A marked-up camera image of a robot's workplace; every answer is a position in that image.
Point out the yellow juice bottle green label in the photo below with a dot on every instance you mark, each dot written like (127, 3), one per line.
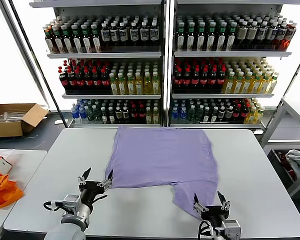
(113, 86)
(139, 86)
(130, 86)
(255, 86)
(272, 85)
(237, 86)
(246, 86)
(264, 86)
(121, 86)
(228, 86)
(147, 86)
(156, 86)

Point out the small red label cola bottle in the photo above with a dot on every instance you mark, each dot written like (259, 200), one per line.
(141, 114)
(244, 111)
(133, 114)
(236, 112)

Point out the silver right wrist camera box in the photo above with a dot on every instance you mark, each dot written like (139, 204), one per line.
(232, 227)

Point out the dark green bottle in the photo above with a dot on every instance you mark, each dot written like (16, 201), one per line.
(199, 114)
(191, 114)
(97, 115)
(90, 114)

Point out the orange fabric bag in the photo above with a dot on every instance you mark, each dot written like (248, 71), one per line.
(2, 192)

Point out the dark drink bottle blue label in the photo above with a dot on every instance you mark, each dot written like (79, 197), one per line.
(154, 33)
(134, 34)
(114, 35)
(271, 33)
(144, 34)
(261, 33)
(123, 34)
(280, 33)
(105, 35)

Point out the green label tea bottle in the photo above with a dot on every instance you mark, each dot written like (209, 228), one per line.
(230, 37)
(66, 41)
(96, 41)
(190, 37)
(221, 37)
(200, 37)
(86, 41)
(211, 37)
(57, 41)
(76, 41)
(180, 37)

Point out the white paper scrap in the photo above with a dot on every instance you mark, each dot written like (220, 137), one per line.
(57, 122)

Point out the black slanted pole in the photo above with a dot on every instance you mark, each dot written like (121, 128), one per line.
(36, 60)
(296, 75)

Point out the brown cardboard box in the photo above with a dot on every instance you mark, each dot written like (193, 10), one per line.
(5, 130)

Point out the clear plastic packaging bundle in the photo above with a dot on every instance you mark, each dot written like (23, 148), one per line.
(7, 116)

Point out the white side table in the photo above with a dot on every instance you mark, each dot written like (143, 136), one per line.
(27, 160)

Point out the grey window post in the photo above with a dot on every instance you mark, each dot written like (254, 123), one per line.
(23, 53)

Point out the red drink bottle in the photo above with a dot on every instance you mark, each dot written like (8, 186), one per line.
(288, 35)

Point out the black crate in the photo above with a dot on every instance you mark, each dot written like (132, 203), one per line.
(273, 160)

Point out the grey shelf unit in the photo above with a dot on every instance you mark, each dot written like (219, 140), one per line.
(230, 53)
(105, 55)

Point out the white crumpled cloth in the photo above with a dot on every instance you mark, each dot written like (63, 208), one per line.
(298, 160)

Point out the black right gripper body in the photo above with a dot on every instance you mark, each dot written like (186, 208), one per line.
(215, 212)

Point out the amber tea bottle grey cap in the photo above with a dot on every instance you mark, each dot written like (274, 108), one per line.
(49, 42)

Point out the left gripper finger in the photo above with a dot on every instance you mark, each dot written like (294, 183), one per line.
(83, 179)
(106, 183)

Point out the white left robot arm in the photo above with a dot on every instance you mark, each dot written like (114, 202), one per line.
(72, 225)

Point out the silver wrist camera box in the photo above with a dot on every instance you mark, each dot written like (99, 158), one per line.
(232, 227)
(72, 202)

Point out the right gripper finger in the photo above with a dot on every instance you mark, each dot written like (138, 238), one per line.
(198, 206)
(225, 203)

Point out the grey metal frame table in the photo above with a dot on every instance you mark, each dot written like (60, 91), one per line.
(298, 110)

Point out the dark drink bottle beige label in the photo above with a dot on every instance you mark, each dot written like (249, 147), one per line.
(242, 33)
(252, 33)

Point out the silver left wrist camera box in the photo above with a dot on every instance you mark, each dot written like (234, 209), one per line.
(72, 202)

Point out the small yellow juice bottle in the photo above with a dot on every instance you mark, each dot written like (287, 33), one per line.
(250, 116)
(155, 117)
(259, 113)
(148, 117)

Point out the red cloth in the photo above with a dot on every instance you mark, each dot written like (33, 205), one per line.
(286, 165)

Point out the clear plastic bag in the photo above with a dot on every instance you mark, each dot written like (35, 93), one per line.
(5, 153)

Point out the red cap cola bottle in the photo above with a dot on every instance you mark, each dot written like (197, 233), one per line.
(105, 81)
(80, 82)
(212, 81)
(88, 82)
(186, 81)
(204, 81)
(220, 80)
(63, 82)
(195, 81)
(97, 82)
(72, 82)
(178, 81)

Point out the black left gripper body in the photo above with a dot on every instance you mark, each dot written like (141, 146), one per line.
(90, 188)

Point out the purple t-shirt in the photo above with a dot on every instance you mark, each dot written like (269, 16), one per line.
(162, 160)

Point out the blue water bottle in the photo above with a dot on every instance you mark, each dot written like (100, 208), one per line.
(175, 113)
(183, 113)
(83, 113)
(75, 112)

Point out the small white carton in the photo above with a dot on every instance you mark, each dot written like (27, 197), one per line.
(3, 166)

